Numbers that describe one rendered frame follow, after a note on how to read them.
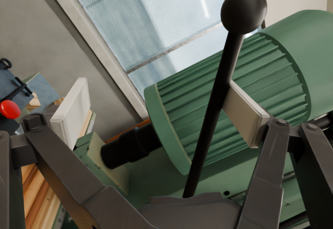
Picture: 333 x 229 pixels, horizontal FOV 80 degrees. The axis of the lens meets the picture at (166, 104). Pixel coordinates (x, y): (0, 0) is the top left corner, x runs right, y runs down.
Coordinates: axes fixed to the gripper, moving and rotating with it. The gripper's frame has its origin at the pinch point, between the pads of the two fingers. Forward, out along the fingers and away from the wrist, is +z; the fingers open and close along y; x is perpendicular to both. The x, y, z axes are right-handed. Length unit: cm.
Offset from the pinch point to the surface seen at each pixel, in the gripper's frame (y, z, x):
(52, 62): -68, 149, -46
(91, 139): -10.6, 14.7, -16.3
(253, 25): 6.7, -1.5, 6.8
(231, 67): 6.2, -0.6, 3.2
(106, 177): -7.8, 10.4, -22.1
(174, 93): 3.8, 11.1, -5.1
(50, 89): -28, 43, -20
